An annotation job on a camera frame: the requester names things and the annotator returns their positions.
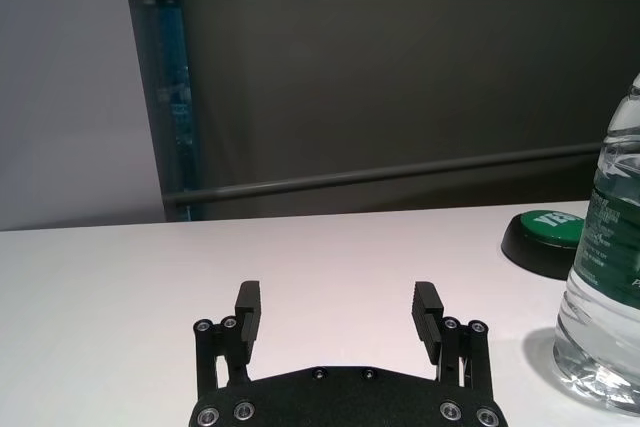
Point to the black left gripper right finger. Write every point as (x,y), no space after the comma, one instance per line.
(425,327)

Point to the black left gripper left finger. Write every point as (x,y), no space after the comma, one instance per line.
(247,327)

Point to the clear water bottle green label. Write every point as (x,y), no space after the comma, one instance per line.
(605,297)

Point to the green YES button black base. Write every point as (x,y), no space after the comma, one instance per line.
(542,229)

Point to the thin grey horizontal rail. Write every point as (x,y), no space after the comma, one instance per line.
(350,178)

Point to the blue vertical post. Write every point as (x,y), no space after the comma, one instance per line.
(177,97)

